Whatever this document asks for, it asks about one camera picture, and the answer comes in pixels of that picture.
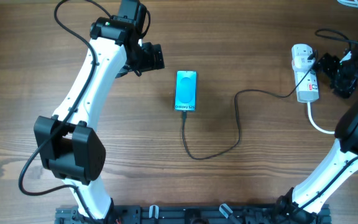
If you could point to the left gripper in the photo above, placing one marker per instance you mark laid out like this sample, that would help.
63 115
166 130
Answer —
149 63

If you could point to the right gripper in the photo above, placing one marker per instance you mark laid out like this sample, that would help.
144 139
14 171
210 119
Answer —
343 88

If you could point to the blue screen Galaxy smartphone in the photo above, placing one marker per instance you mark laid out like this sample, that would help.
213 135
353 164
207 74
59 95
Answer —
185 91

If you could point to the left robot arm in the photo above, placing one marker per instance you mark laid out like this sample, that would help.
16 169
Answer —
67 141

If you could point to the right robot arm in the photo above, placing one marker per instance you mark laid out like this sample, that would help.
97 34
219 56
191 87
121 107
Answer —
303 203

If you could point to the white charger plug adapter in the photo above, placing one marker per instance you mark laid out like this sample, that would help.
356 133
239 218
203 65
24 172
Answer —
302 63

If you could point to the white power strip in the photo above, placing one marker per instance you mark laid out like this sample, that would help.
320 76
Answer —
305 82

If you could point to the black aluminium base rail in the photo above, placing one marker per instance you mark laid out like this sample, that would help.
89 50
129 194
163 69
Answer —
154 214

